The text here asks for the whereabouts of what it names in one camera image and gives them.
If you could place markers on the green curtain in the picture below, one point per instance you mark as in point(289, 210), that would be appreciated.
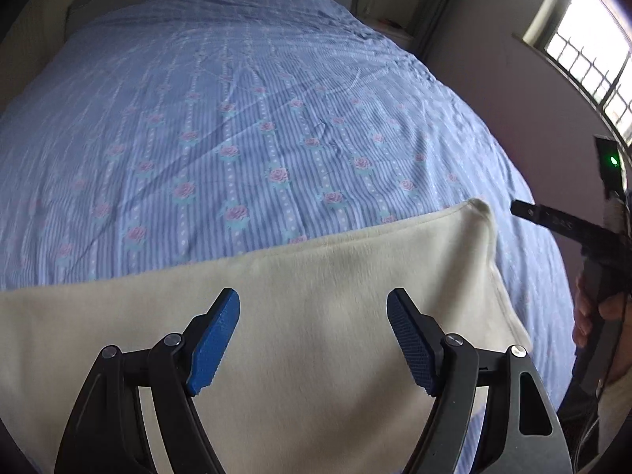
point(439, 5)

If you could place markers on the person's right hand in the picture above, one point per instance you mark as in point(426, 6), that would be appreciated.
point(585, 316)

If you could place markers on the white nightstand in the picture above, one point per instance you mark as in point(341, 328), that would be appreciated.
point(395, 32)

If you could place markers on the person's right forearm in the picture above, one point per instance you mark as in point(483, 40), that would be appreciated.
point(611, 405)

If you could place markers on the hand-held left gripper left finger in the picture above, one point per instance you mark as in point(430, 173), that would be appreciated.
point(217, 335)

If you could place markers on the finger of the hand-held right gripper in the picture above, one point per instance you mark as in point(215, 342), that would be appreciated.
point(558, 219)

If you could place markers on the blue floral bed sheet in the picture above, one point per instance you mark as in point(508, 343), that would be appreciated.
point(222, 84)

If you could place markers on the barred window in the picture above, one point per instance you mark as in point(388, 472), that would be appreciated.
point(582, 49)

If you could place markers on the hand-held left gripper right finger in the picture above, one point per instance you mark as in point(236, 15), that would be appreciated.
point(410, 340)

